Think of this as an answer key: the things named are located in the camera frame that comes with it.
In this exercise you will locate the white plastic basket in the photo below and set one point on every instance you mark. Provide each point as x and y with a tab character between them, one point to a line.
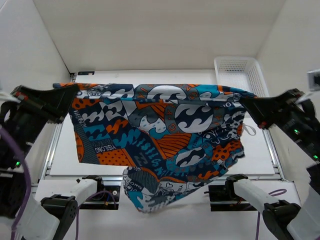
242	73

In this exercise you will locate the aluminium front rail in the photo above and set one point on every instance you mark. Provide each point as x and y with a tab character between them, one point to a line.
117	178

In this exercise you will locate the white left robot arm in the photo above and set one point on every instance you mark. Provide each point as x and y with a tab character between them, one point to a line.
23	115

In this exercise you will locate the aluminium left side rail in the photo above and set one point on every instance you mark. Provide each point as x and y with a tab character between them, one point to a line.
46	166

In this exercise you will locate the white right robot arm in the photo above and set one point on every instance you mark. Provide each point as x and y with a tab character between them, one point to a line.
289	221

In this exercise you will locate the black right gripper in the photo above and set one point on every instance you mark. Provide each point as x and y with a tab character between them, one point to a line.
261	109

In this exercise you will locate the small black label sticker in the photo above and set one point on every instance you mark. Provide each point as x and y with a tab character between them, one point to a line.
86	73

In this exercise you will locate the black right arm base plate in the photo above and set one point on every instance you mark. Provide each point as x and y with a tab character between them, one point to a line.
221	201

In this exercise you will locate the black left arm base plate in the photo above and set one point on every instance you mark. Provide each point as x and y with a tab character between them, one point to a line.
107	199

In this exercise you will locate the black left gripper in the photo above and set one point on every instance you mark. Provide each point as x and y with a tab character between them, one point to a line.
51	104

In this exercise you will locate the colourful patterned shorts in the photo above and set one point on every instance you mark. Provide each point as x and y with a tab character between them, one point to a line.
171	139

